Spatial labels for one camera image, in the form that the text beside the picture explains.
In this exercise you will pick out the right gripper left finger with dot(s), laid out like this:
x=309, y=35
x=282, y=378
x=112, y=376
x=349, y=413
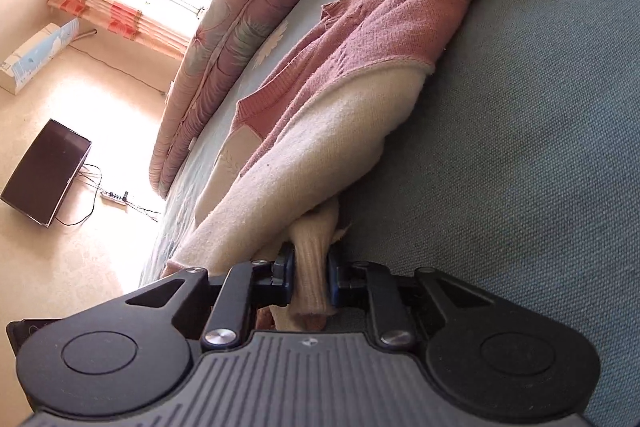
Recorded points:
x=241, y=293

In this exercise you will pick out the left striped curtain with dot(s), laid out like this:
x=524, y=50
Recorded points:
x=126, y=20

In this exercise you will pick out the white power strip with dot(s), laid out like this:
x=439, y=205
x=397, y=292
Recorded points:
x=115, y=198

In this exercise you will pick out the folded pink floral quilt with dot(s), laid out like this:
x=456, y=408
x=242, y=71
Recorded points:
x=227, y=37

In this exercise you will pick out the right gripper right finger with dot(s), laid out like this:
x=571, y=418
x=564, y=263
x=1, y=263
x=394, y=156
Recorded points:
x=371, y=288

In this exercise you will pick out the teal floral bed sheet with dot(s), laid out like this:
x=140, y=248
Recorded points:
x=517, y=171

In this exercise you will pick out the black wall television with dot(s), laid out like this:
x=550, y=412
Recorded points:
x=40, y=181

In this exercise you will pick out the pink and cream sweater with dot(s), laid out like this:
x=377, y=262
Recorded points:
x=316, y=125

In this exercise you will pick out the white air conditioner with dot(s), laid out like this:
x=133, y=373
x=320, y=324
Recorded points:
x=35, y=53

